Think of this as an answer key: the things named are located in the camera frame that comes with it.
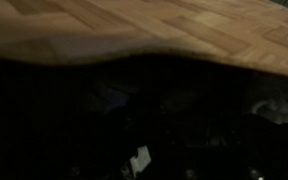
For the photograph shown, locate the grey crumpled cloth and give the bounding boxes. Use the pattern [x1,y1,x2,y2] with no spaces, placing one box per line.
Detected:
[250,96,288,126]

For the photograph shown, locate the white paper piece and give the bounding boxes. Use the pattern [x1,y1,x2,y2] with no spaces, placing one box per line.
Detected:
[128,144,152,174]

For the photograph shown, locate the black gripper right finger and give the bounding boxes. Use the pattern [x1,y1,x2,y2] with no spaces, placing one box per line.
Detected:
[183,139,285,180]

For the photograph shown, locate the woven bamboo storage box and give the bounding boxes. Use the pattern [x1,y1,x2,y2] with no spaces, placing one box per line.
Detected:
[0,0,288,180]

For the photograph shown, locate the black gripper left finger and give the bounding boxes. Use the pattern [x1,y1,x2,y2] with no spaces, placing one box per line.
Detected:
[63,133,135,180]

